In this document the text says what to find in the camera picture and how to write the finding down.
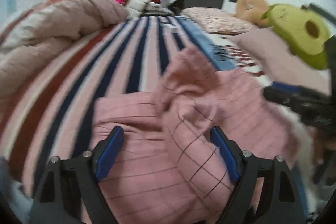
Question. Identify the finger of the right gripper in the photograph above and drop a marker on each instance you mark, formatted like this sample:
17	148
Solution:
286	88

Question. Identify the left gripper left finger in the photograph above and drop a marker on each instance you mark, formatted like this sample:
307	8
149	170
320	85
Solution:
68	185

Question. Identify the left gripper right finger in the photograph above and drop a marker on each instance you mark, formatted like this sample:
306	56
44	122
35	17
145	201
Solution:
264	189

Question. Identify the pink checked pants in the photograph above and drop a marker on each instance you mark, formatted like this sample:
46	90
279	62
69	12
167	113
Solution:
167	170

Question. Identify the pink knit pillow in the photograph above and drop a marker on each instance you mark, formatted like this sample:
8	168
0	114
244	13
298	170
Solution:
279	64

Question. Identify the green avocado plush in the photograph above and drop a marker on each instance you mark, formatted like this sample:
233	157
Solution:
304	31

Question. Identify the striped fleece blanket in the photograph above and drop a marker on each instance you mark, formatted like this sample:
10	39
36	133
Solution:
52	112

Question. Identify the tan bear plush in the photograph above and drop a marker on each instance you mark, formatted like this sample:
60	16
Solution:
253	11

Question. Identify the floral pillow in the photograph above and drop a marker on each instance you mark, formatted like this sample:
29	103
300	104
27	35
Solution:
217	21

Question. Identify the small white box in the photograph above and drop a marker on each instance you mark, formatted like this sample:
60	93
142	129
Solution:
171	26

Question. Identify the beige pink duvet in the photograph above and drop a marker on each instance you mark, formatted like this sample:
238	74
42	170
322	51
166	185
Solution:
36	36

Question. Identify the blue wall poster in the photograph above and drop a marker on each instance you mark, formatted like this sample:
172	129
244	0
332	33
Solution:
11	6

